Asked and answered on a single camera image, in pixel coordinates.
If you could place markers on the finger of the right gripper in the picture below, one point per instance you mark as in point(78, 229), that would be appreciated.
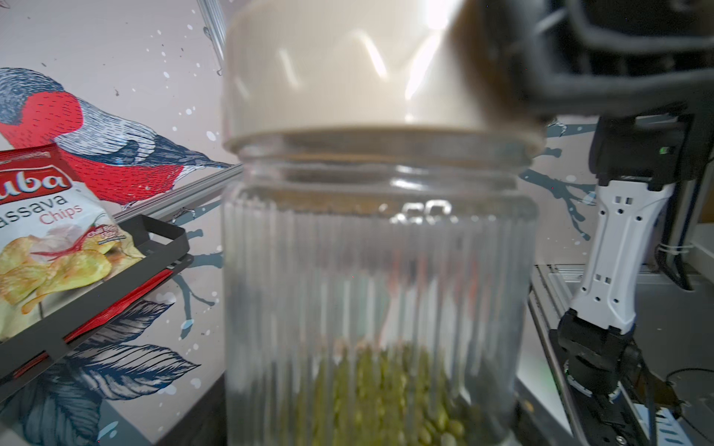
point(607, 58)

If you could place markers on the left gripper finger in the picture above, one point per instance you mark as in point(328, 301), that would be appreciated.
point(204, 423)

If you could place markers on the beige jar lid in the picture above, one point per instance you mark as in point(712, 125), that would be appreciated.
point(316, 66)

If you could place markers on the beige lidded bean jar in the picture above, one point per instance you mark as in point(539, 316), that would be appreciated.
point(376, 285)

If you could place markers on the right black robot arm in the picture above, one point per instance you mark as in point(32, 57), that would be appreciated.
point(639, 162)

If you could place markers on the red Chuba chips bag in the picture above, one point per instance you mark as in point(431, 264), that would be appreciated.
point(58, 243)

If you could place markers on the black wall basket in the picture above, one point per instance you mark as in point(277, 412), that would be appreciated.
point(95, 301)

